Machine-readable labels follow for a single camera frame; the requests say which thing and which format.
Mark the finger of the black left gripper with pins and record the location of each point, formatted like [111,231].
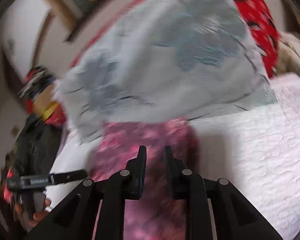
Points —
[63,178]

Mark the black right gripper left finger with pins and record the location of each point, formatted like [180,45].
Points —
[95,209]

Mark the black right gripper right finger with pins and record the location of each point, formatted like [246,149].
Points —
[214,209]

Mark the dark clothes pile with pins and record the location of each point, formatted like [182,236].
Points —
[35,149]

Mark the person's left hand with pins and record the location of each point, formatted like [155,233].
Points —
[37,217]

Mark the cardboard box with yellow tape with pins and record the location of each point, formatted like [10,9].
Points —
[44,104]

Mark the white quilted bedspread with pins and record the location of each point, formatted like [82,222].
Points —
[259,152]

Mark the grey floral pillow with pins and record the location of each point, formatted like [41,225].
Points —
[166,59]

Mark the beige patterned cloth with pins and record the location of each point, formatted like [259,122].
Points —
[288,60]

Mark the red patterned pillow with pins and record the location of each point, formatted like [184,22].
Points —
[262,27]

